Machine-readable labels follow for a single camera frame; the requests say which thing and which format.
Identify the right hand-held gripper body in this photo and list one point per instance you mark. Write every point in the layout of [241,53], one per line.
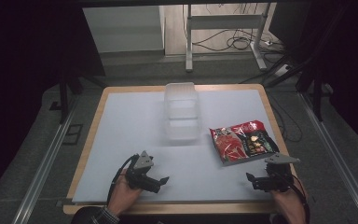
[273,180]

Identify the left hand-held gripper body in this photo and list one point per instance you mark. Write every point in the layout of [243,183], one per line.
[141,174]

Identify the person's right hand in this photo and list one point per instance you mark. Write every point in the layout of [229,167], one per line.
[287,202]

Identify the person's left hand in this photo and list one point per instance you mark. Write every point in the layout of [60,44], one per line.
[122,196]

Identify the red instant noodle packet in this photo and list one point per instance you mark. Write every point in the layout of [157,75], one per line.
[242,143]

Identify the white table mat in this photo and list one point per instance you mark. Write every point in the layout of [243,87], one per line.
[130,140]

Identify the clear plastic container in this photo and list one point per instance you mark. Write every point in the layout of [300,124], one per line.
[181,113]

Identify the black metal stand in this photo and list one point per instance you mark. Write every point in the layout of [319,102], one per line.
[63,99]
[317,96]

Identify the white power strip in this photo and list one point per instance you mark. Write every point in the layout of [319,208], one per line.
[282,70]

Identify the white cabinet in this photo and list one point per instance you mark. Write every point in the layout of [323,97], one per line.
[124,28]

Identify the aluminium floor rail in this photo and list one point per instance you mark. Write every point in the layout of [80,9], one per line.
[43,168]
[335,155]

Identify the white desk frame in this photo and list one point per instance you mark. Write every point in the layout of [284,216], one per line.
[223,21]

